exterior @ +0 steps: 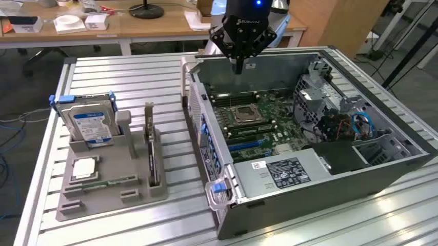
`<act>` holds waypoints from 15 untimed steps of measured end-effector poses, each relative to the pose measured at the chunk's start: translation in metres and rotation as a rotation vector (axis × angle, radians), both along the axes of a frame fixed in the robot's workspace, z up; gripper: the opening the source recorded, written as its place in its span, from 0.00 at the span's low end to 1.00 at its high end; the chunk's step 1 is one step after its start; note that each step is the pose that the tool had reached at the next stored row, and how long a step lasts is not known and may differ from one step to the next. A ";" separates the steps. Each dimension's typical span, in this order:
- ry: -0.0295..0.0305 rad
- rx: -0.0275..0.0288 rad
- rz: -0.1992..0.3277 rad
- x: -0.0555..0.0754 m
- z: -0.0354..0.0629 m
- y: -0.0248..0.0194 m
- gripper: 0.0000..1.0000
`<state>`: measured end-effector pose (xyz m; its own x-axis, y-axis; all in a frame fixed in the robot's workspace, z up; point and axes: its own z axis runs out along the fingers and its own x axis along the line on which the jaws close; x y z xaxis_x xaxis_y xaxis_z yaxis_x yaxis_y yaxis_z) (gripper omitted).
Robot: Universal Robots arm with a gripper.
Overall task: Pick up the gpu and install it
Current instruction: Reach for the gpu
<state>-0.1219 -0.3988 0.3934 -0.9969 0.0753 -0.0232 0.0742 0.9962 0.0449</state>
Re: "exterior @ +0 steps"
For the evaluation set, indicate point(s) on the wooden desk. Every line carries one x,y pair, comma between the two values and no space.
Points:
136,25

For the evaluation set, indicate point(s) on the wooden cabinet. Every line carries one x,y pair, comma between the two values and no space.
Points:
342,25

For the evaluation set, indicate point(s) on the green RAM stick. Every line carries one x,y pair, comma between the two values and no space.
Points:
103,184

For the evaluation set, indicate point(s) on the grey power supply unit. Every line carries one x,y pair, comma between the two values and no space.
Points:
252,179

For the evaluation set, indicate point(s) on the green motherboard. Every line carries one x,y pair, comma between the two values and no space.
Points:
283,128

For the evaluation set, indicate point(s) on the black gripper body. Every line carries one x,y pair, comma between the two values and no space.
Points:
247,15

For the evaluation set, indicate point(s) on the silver chipset heatsink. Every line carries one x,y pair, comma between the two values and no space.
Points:
283,149

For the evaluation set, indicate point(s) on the dark grey PC case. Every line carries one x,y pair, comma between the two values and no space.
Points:
342,189

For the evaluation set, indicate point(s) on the blue card retainer row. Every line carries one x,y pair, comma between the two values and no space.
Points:
215,156

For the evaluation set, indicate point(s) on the blue case latch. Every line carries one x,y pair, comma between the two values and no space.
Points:
219,188

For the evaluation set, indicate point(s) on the silver CPU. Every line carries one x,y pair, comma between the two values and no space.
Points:
83,167

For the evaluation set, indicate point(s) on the black RAM slot row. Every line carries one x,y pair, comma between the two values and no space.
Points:
232,98
250,130

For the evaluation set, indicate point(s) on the metal disk bay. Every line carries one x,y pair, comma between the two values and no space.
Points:
314,97

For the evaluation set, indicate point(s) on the grey cup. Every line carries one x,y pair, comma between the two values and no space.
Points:
47,3

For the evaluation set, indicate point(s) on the small white box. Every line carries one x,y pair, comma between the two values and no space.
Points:
95,23

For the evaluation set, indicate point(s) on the black power adapter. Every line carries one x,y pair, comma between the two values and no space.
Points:
377,55

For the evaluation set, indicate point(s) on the grey plastic parts rack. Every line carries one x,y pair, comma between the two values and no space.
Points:
112,164

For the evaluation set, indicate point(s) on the hard disk in blue caddy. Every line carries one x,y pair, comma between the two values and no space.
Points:
91,125

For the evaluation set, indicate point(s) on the graphics card with metal bracket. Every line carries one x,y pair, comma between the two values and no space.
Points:
152,159

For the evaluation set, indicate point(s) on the blue expansion slot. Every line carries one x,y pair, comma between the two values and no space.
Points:
244,145

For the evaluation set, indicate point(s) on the white box with black top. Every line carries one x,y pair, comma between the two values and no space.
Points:
25,27

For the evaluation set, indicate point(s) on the metal CPU socket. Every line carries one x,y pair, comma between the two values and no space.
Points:
244,112

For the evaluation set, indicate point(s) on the brown cardboard box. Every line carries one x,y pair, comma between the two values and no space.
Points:
203,3

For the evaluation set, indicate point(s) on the black lamp base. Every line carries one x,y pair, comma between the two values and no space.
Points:
146,12

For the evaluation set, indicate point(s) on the white booklet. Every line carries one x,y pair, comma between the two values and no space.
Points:
195,21

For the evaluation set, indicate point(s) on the orange box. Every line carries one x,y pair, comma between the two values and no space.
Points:
4,28

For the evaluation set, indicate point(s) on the red and white packet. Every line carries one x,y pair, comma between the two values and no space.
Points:
108,10

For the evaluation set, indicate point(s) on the black chair base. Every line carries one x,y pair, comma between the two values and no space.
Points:
44,52

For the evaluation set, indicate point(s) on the black plastic shroud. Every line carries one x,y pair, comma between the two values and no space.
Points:
338,156

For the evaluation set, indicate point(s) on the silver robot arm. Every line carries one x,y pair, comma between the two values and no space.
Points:
216,7

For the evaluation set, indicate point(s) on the black slanted pole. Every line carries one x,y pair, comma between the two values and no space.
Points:
410,55

